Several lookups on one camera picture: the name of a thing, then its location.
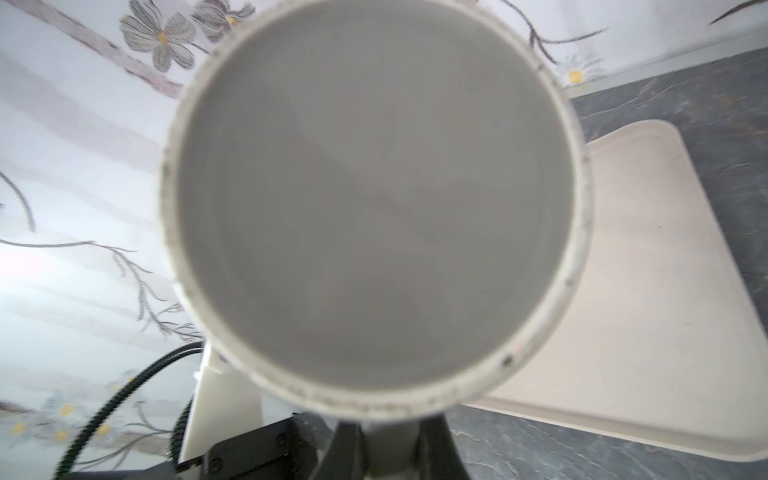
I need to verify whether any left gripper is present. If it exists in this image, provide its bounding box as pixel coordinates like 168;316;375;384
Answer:
61;413;332;479

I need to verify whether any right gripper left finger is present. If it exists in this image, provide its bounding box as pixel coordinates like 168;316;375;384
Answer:
309;422;366;480

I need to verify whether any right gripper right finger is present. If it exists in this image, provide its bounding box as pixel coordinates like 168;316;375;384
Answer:
417;415;471;480

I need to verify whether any beige plastic tray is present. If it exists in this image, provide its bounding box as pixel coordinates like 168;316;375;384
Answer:
477;120;767;462

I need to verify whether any tall grey mug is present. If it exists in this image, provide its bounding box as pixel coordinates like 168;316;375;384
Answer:
158;0;595;480

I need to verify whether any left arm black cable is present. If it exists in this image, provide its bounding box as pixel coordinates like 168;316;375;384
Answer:
52;340;205;480

